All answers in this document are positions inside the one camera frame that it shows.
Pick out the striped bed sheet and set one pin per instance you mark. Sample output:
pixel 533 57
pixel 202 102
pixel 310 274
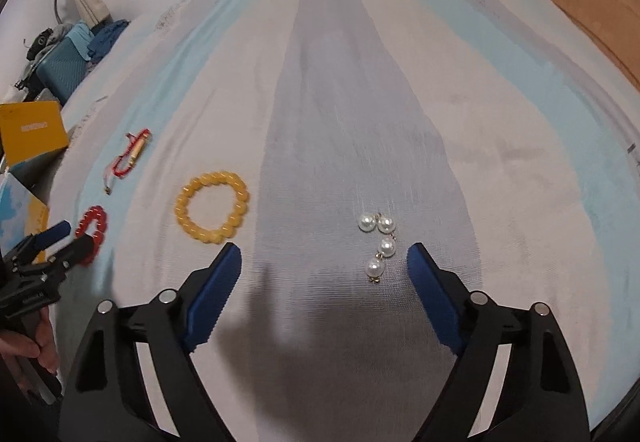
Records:
pixel 340 97

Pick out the black bag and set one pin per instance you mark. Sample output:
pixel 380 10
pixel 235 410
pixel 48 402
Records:
pixel 40 42

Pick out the white pearl drop earring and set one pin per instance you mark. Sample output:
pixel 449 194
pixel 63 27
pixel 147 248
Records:
pixel 366 222

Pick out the person's left hand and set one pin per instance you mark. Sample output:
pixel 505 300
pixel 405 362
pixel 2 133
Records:
pixel 32 347

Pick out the blue and yellow cardboard box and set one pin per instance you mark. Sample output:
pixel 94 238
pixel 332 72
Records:
pixel 20 217

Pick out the blue clothes pile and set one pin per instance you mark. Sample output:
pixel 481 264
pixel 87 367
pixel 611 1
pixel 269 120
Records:
pixel 105 39

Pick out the small white pearl beads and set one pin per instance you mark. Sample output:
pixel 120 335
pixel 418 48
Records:
pixel 372 266

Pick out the teal suitcase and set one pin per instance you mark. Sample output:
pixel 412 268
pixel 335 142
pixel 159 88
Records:
pixel 62 69

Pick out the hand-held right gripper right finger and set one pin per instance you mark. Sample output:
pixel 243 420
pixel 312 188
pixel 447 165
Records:
pixel 435 297

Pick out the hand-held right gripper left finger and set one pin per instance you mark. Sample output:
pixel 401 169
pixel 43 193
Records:
pixel 215 297

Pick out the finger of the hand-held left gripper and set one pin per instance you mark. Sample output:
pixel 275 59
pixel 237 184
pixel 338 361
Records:
pixel 52 234
pixel 75 253

